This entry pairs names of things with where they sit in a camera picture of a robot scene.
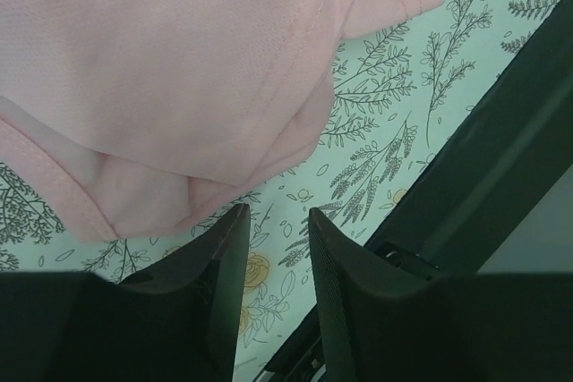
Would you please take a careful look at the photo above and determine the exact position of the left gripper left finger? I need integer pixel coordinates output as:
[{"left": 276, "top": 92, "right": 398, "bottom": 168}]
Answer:
[{"left": 120, "top": 204, "right": 250, "bottom": 301}]

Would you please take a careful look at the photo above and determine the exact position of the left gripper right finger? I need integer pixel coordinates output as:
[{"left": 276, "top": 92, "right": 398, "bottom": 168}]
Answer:
[{"left": 308, "top": 207, "right": 435, "bottom": 311}]

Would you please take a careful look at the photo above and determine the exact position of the pink t shirt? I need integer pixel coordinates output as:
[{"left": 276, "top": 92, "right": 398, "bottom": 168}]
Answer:
[{"left": 1, "top": 0, "right": 443, "bottom": 242}]

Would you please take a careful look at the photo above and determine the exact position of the floral table mat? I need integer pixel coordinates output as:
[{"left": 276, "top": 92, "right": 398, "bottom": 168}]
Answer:
[{"left": 1, "top": 0, "right": 560, "bottom": 381}]

